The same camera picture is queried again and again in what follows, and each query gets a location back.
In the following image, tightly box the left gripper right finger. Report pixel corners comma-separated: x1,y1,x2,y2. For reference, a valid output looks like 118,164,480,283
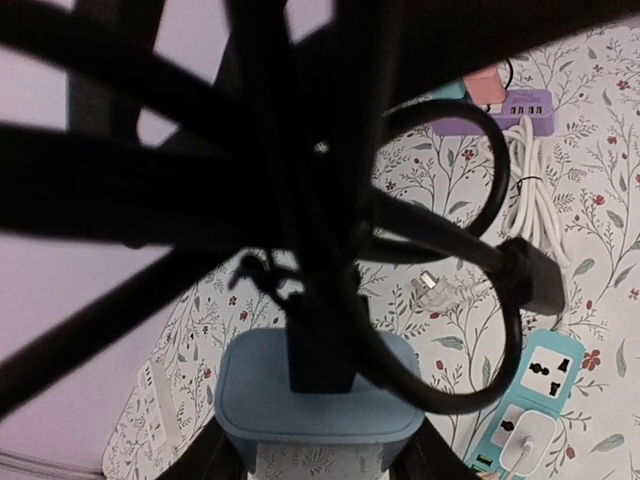
394,417,475,480

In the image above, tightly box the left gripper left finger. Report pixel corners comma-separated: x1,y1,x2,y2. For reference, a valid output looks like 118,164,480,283
167,417,247,480

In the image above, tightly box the light blue charger plug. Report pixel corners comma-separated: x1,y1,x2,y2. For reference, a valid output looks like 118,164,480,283
214,329,424,479

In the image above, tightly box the white charger plug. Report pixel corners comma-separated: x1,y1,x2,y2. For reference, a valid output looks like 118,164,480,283
499,410,556,479

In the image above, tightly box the teal blue power strip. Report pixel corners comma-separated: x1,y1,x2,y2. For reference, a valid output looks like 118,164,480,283
466,330,585,479

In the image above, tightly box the purple power strip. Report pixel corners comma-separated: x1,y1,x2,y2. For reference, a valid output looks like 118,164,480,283
431,89,555,137

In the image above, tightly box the pink charger plug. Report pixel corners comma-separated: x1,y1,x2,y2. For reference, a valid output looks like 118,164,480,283
463,65,506,105

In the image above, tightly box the white power strip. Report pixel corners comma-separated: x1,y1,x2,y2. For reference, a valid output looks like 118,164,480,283
138,360,181,452

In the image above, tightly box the floral table cloth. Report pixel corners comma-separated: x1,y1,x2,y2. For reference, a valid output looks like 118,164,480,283
102,25,639,479

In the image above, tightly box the white cord of teal strip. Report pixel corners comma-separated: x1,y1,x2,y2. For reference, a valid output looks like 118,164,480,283
409,269,576,336

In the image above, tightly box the white coiled power cord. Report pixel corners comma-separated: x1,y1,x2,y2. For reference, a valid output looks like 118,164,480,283
479,117,574,266

